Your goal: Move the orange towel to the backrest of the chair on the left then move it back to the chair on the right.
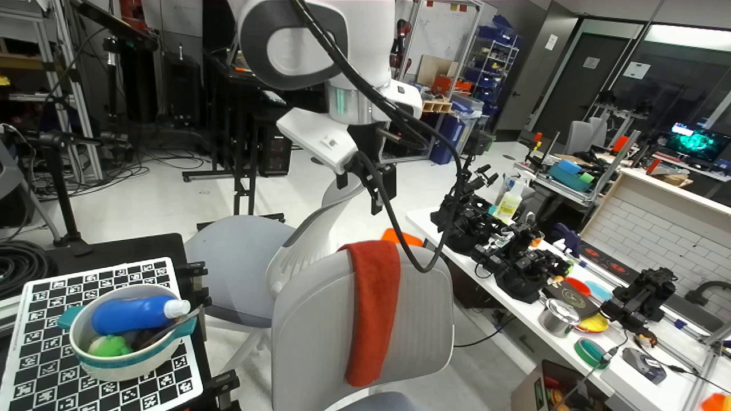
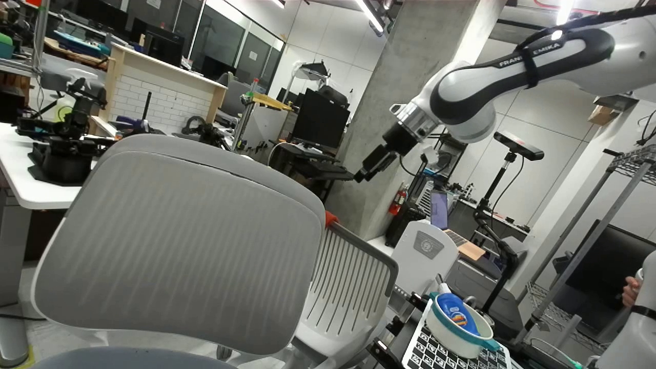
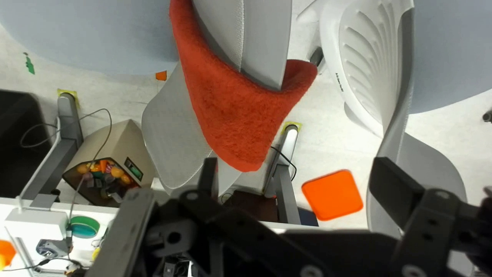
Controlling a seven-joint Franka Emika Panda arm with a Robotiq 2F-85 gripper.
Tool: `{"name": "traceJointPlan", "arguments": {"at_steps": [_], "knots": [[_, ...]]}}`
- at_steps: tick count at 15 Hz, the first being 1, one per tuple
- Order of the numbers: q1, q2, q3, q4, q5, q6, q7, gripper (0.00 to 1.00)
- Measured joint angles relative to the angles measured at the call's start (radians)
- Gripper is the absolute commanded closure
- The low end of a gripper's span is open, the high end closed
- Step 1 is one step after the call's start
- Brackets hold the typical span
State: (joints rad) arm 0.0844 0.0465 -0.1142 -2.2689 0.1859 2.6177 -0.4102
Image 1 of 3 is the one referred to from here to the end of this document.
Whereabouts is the orange towel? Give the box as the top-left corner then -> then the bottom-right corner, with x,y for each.
338,240 -> 401,388

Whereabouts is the grey spoon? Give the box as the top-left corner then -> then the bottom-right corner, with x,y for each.
136,305 -> 204,350

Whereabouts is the black equipment rack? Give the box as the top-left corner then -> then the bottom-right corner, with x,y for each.
182,45 -> 299,219

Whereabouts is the teal and blue box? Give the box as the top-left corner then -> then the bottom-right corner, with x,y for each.
548,159 -> 596,192

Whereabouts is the blue clamp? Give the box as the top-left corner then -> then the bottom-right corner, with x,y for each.
551,222 -> 583,258

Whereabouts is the long white table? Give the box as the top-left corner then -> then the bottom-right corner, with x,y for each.
406,207 -> 731,411

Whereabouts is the whiteboard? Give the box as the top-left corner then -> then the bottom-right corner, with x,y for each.
399,0 -> 484,86

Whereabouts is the shelf with blue bins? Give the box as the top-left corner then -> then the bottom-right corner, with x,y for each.
461,16 -> 521,124

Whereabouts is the green round lid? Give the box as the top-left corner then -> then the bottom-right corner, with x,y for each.
573,337 -> 611,369

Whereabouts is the row of grey office chairs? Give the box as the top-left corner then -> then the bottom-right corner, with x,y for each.
565,116 -> 609,155

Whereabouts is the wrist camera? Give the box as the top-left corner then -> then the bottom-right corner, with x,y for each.
276,107 -> 359,175

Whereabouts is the dark door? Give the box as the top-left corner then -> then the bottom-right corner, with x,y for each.
533,33 -> 630,144

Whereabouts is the grey mesh office chair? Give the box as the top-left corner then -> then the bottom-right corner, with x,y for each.
271,245 -> 455,411
184,174 -> 367,373

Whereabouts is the coil of black cable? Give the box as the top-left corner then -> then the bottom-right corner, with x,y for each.
0,240 -> 59,300

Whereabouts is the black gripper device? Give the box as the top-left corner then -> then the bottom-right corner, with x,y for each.
600,267 -> 678,339
430,164 -> 500,255
473,212 -> 573,304

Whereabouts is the light blue plate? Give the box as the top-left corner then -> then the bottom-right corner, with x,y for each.
585,280 -> 613,302

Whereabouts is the yellow plate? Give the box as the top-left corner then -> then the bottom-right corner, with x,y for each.
576,312 -> 611,334

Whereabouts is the white bowl with teal rim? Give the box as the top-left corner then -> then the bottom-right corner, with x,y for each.
57,284 -> 198,382

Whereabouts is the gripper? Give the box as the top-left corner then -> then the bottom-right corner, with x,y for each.
336,122 -> 400,216

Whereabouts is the blue bottle with white cap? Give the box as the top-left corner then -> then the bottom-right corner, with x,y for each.
91,295 -> 191,336

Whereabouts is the green toy ball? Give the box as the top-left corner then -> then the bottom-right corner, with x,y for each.
89,335 -> 134,358

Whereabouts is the monitor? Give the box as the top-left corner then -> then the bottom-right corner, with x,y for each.
665,122 -> 731,164

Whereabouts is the white brick toy kitchen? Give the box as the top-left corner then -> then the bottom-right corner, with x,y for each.
576,168 -> 731,335

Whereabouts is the steel pot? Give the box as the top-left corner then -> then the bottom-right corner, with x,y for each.
538,297 -> 581,338

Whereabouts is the metal frame rack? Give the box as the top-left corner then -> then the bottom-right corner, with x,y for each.
0,0 -> 105,184

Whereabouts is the blue bin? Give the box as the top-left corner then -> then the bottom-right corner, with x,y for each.
429,114 -> 467,166

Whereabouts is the orange plastic object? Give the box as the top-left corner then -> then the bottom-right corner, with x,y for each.
381,228 -> 424,248

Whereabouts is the spray bottle with yellow liquid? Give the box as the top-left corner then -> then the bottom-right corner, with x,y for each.
493,174 -> 529,225

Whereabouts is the black and white marker board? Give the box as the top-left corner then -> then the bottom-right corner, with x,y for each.
0,257 -> 204,411

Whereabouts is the grey handheld device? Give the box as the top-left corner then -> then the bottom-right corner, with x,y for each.
622,346 -> 668,385

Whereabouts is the black tap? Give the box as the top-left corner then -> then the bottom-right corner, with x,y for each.
684,280 -> 731,307

